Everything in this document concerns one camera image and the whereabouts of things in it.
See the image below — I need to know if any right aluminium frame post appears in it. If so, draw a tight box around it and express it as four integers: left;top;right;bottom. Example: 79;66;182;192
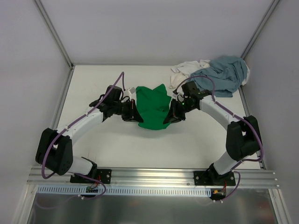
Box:
241;0;281;60

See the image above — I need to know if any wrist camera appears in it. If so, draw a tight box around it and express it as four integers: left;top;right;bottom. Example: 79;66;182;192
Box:
125;87;136;96
181;81;200;97

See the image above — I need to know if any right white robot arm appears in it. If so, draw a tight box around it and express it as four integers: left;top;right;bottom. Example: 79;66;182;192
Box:
164;91;264;185

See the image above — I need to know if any aluminium frame post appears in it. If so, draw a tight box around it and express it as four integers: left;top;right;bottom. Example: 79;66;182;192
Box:
33;0;73;69
241;0;281;60

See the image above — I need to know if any blue-grey t-shirt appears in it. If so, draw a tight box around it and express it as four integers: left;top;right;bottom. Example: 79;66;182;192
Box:
190;56;250;98

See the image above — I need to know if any white slotted cable duct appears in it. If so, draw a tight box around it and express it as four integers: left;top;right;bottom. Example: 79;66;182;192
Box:
37;185;211;197

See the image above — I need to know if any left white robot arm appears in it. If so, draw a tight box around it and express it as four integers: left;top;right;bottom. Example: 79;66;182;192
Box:
35;85;143;182

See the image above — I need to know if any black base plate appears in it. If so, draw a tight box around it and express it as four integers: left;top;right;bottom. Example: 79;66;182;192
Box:
70;168;112;184
193;170;236;186

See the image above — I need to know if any left aluminium frame post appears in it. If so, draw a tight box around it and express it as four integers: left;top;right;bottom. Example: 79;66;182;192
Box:
33;0;73;69

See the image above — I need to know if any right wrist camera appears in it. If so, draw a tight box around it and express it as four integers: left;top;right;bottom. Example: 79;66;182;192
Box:
181;81;200;97

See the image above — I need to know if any green t-shirt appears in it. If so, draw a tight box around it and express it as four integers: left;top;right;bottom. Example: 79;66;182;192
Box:
136;84;171;131

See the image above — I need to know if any aluminium mounting rail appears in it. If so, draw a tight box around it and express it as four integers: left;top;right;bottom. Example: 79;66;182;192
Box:
27;166;280;189

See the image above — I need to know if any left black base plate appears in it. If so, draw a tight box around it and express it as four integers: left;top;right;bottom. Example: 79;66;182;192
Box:
70;168;112;184

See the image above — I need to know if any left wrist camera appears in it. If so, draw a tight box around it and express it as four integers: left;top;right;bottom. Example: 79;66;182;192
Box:
125;87;136;96

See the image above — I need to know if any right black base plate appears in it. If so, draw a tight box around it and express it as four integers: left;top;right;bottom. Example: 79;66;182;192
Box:
193;170;236;186

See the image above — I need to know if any white t-shirt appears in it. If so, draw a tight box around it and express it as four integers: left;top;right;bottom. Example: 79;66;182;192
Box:
168;59;250;89

